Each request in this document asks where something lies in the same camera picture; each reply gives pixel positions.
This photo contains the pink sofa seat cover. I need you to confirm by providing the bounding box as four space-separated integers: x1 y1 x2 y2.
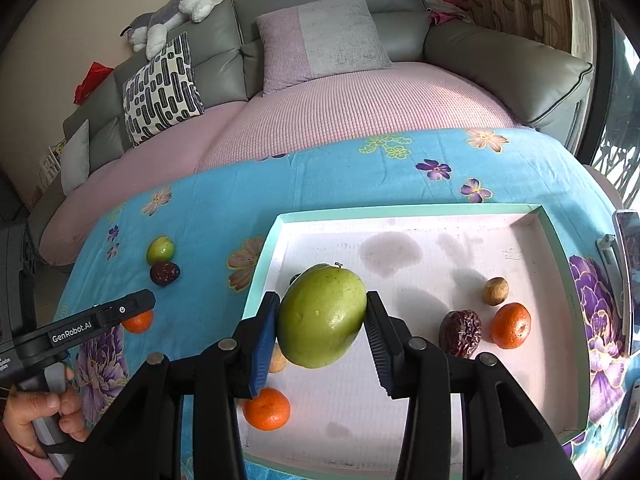
38 62 516 266

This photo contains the teal white tray box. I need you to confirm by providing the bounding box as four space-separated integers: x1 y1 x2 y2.
240 204 589 479

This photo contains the small brown longan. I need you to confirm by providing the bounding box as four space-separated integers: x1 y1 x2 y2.
482 276 510 307

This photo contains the small dark red date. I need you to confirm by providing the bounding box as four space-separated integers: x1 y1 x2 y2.
150 261 181 287

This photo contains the person's left hand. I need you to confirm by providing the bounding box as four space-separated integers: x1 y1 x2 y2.
2 367 90 460

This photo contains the black white patterned pillow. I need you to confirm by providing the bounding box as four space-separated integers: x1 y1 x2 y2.
122 32 204 146

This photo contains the red plastic bag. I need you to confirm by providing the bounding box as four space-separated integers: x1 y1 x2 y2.
74 62 114 105

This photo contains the grey white plush dog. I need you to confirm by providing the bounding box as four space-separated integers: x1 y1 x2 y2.
120 0 215 61

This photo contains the blue floral tablecloth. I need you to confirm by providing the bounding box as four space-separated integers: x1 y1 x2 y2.
58 129 639 479

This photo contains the white device on table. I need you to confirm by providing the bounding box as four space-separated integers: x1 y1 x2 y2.
620 378 640 443

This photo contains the orange tangerine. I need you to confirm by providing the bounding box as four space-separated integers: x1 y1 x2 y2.
122 310 154 334
242 387 291 431
490 302 532 350

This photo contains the orange tangerine front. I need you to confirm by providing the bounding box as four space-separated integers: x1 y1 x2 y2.
242 387 291 431

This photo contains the white rack with papers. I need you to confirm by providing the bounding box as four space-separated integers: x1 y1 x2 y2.
39 140 66 188

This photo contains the pink grey square pillow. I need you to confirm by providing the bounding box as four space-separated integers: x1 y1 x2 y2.
256 0 392 96

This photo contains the small green apple far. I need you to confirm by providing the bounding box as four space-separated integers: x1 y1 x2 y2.
145 235 175 266

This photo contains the smartphone on stand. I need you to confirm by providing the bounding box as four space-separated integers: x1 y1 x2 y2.
597 209 639 358

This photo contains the large green apple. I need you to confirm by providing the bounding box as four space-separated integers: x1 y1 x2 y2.
277 263 367 368

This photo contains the pink clothes pile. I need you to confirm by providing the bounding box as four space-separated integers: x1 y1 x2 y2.
422 0 474 26

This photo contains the small grey pillow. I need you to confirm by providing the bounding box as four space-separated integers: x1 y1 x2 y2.
61 119 90 196

